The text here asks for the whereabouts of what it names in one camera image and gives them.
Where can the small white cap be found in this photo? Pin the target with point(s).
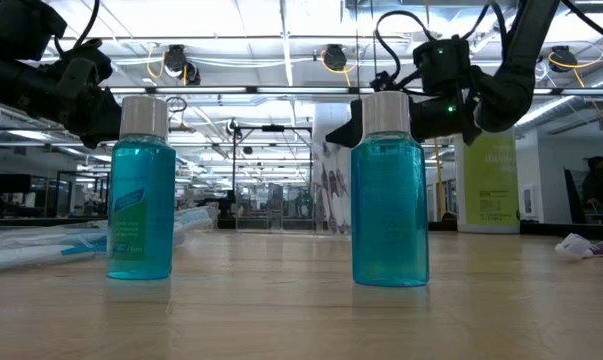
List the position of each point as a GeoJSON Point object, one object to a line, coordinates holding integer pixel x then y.
{"type": "Point", "coordinates": [390, 210]}

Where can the blue white toothbrush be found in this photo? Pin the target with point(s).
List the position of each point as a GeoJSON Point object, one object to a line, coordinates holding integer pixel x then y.
{"type": "Point", "coordinates": [31, 230]}
{"type": "Point", "coordinates": [31, 257]}
{"type": "Point", "coordinates": [41, 240]}

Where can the black aluminium table frame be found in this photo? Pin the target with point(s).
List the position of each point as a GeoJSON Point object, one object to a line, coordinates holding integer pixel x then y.
{"type": "Point", "coordinates": [541, 229]}

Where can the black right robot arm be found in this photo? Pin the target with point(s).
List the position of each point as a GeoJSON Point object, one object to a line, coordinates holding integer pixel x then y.
{"type": "Point", "coordinates": [516, 60]}

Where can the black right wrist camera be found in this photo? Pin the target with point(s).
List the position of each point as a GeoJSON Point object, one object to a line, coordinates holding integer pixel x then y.
{"type": "Point", "coordinates": [441, 67]}

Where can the person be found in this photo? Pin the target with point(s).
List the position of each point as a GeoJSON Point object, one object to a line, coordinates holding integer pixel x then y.
{"type": "Point", "coordinates": [597, 190]}

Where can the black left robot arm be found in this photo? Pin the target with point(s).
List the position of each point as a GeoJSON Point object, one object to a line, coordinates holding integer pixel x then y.
{"type": "Point", "coordinates": [21, 80]}

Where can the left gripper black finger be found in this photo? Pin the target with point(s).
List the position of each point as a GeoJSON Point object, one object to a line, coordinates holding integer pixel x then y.
{"type": "Point", "coordinates": [103, 125]}

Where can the blue mouthwash bottle white cap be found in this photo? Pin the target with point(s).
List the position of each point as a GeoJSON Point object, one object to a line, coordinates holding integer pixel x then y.
{"type": "Point", "coordinates": [141, 210]}

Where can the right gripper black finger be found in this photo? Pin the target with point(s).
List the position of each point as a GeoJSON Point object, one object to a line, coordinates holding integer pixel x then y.
{"type": "Point", "coordinates": [343, 135]}

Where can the black monitor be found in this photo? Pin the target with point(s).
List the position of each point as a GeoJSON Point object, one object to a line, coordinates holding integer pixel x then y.
{"type": "Point", "coordinates": [12, 184]}

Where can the green white wipes canister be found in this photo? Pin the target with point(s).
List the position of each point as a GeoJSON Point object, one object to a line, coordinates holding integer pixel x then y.
{"type": "Point", "coordinates": [488, 180]}

